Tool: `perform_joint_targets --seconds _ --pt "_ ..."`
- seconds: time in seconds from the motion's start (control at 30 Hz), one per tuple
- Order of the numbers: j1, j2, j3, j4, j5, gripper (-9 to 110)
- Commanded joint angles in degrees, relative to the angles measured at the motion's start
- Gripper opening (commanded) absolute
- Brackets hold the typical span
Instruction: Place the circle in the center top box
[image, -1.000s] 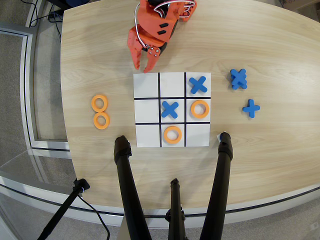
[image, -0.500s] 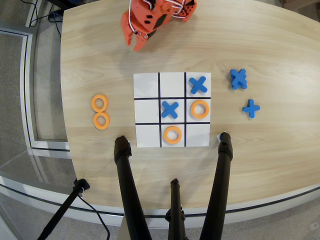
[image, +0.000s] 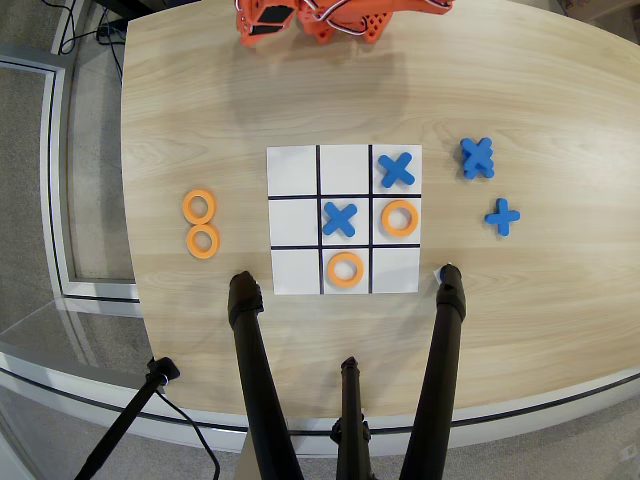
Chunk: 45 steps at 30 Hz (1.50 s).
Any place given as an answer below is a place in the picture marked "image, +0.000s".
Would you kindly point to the dark furniture base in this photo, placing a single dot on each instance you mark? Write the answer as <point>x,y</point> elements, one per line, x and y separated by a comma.
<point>120,5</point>

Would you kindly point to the white tic-tac-toe board sheet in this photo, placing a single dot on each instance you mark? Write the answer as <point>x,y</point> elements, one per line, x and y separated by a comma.
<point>292,170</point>

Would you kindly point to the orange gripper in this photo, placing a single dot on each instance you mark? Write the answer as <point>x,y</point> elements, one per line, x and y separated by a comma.
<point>248,31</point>

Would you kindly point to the blue cross piece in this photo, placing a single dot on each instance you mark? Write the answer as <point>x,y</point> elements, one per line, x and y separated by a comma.
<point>477,152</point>
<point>502,217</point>
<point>340,219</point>
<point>487,174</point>
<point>396,170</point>

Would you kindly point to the small white tag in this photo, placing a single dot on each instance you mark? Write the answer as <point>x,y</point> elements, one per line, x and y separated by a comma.
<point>436,274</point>

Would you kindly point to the metal framed glass panel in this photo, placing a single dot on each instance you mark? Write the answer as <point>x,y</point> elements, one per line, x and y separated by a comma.
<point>50,150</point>

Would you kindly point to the thin black stand pole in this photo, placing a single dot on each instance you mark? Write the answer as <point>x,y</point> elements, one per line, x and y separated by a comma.
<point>125,420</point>

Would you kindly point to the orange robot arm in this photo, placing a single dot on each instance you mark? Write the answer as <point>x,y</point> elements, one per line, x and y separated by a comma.
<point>400,6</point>

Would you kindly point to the short black tripod leg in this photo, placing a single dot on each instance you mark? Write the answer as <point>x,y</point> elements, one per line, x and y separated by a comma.
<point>351,400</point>

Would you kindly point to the cardboard box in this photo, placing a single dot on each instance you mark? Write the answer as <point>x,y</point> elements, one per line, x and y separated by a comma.
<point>585,5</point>

